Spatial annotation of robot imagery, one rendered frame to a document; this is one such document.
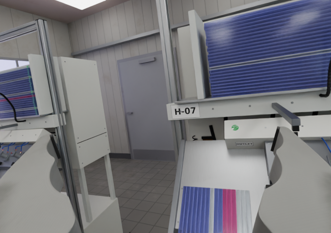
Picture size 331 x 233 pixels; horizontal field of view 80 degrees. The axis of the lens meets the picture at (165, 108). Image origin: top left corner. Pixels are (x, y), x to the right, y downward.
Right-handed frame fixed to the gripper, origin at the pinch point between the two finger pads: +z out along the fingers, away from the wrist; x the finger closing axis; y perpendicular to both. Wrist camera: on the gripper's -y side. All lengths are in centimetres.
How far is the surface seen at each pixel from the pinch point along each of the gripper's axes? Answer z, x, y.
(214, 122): 68, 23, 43
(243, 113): 53, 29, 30
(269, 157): 38, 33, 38
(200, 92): 57, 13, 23
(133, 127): 345, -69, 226
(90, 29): 465, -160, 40
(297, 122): 23.5, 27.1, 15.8
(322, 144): 37, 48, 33
